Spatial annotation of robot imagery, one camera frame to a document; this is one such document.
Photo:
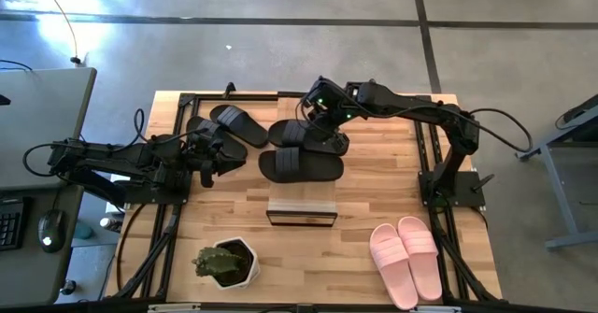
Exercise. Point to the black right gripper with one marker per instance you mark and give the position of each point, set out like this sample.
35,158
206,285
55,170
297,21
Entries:
334,114

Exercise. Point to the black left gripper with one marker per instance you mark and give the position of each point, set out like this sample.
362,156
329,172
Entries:
205,152

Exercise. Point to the black rubber slide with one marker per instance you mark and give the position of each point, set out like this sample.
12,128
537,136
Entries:
289,133
243,126
303,166
233,149

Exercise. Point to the pink rubber slide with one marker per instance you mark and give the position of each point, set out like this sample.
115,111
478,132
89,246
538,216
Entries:
420,257
392,266

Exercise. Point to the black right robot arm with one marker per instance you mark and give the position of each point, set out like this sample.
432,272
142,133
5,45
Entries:
411,107

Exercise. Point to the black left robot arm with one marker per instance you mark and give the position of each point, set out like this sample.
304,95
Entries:
107,161

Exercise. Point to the black table clamp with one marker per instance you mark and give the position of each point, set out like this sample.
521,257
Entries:
229,89

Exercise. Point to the green cactus plant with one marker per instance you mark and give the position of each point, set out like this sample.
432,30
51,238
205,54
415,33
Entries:
215,261

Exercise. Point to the white bottle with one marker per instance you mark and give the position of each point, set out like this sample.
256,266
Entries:
109,223

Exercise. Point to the teal round object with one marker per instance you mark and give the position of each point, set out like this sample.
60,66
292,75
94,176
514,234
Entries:
84,231

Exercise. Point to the black computer mouse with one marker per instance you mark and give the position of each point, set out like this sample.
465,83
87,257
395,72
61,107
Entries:
51,229

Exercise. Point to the grey desk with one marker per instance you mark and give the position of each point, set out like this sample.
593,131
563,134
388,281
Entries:
37,126
28,275

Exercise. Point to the black computer keyboard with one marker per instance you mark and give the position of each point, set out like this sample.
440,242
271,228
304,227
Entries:
10,224

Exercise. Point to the small black desk object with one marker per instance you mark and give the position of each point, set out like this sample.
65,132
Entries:
4,100

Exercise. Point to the grey metal side table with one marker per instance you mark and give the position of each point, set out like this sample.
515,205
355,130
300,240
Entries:
567,131

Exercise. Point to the black device on side table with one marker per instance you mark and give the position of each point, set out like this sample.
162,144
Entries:
579,109

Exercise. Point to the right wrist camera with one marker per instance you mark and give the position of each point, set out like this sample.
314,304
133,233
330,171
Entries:
322,89

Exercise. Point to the black aluminium table frame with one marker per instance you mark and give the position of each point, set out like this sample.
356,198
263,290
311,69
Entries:
224,98

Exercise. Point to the wooden shelf with black frame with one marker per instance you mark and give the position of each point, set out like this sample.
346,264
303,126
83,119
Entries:
303,201

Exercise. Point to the silver metal bracket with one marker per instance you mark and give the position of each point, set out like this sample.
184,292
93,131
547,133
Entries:
437,309
174,308

